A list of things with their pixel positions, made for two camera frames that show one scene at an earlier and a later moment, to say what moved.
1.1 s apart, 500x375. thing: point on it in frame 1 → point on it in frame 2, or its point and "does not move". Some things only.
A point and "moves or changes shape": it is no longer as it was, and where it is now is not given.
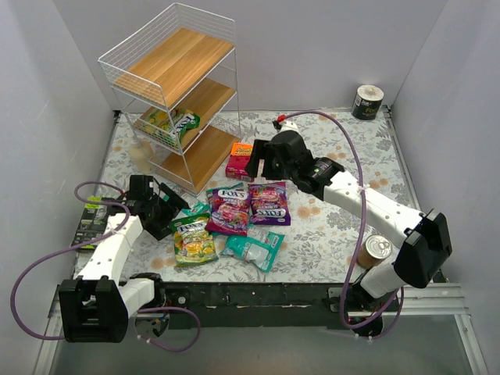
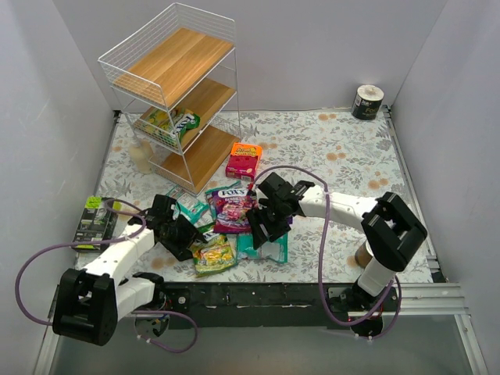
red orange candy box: (238, 161) does not move
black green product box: (91, 225) does not move
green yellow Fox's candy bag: (172, 124) does not move
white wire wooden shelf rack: (176, 80) does not move
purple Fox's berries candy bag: (229, 211) does not move
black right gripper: (265, 158) → (264, 223)
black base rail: (255, 305) does not move
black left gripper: (168, 211) → (183, 242)
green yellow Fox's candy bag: (194, 243) moves or changes shape
